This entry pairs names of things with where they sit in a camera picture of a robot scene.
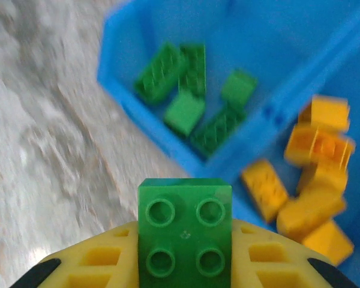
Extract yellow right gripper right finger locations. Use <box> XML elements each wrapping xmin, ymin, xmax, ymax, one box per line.
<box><xmin>231</xmin><ymin>218</ymin><xmax>360</xmax><ymax>288</ymax></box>

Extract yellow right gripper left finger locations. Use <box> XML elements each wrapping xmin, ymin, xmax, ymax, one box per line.
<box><xmin>14</xmin><ymin>220</ymin><xmax>139</xmax><ymax>288</ymax></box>

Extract yellow sloped lego brick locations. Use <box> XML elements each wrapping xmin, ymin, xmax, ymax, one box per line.
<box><xmin>301</xmin><ymin>220</ymin><xmax>355</xmax><ymax>266</ymax></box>

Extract green square lego brick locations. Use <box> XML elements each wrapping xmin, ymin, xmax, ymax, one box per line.
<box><xmin>137</xmin><ymin>178</ymin><xmax>233</xmax><ymax>288</ymax></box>

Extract small yellow lego brick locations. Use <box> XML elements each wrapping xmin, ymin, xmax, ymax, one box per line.
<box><xmin>296</xmin><ymin>163</ymin><xmax>349</xmax><ymax>196</ymax></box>

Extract yellow long lego brick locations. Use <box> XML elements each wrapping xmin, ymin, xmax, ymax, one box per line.
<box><xmin>284</xmin><ymin>124</ymin><xmax>356</xmax><ymax>169</ymax></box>

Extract green long lego brick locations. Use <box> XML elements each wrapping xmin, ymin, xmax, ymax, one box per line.
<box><xmin>189</xmin><ymin>109</ymin><xmax>247</xmax><ymax>160</ymax></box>
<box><xmin>134</xmin><ymin>41</ymin><xmax>185</xmax><ymax>106</ymax></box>

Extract yellow square lego brick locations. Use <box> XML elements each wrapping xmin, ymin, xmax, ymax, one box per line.
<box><xmin>298</xmin><ymin>95</ymin><xmax>350</xmax><ymax>133</ymax></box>

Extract small green lego brick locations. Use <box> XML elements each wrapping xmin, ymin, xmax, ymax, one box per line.
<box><xmin>221</xmin><ymin>69</ymin><xmax>258</xmax><ymax>112</ymax></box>

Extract dark green lego brick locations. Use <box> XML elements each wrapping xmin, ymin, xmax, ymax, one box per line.
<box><xmin>178</xmin><ymin>43</ymin><xmax>207</xmax><ymax>97</ymax></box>

